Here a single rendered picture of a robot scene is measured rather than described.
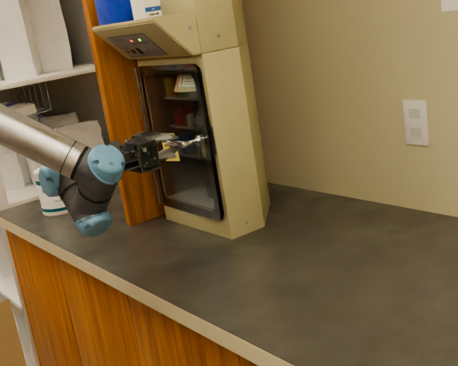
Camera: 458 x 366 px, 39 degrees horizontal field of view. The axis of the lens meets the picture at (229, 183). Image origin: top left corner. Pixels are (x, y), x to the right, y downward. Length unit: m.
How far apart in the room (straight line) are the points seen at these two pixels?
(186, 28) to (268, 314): 0.68
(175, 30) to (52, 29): 1.40
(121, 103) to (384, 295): 0.95
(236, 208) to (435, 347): 0.72
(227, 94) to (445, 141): 0.54
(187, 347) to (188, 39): 0.69
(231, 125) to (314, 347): 0.68
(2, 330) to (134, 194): 0.94
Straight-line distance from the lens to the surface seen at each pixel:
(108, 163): 1.32
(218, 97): 1.60
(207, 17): 1.59
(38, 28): 2.88
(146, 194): 1.94
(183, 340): 1.46
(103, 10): 1.73
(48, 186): 1.47
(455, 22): 1.60
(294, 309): 1.26
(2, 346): 1.07
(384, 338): 1.14
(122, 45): 1.75
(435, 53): 1.64
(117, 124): 1.87
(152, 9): 1.62
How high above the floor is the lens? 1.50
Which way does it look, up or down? 15 degrees down
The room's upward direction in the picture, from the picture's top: 9 degrees counter-clockwise
